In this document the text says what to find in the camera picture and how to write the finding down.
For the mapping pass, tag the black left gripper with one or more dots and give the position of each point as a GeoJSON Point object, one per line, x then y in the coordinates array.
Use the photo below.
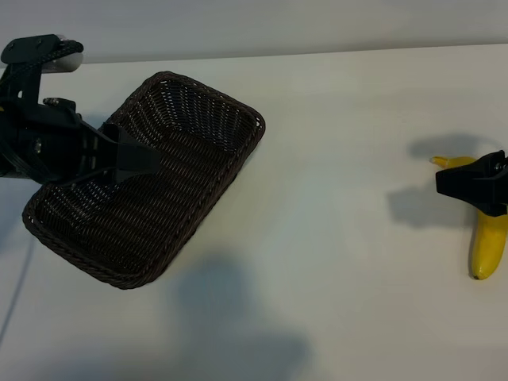
{"type": "Point", "coordinates": [47, 131]}

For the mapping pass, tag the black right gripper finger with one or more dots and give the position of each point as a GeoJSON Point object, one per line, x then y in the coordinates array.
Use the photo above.
{"type": "Point", "coordinates": [476, 170]}
{"type": "Point", "coordinates": [472, 192]}

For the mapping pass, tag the yellow banana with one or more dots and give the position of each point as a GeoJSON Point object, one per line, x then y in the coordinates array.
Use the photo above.
{"type": "Point", "coordinates": [488, 246]}

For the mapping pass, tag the dark brown wicker basket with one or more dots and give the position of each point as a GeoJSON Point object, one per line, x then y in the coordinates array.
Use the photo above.
{"type": "Point", "coordinates": [178, 214]}

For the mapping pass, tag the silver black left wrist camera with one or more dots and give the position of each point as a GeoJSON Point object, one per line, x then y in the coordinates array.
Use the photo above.
{"type": "Point", "coordinates": [65, 59]}

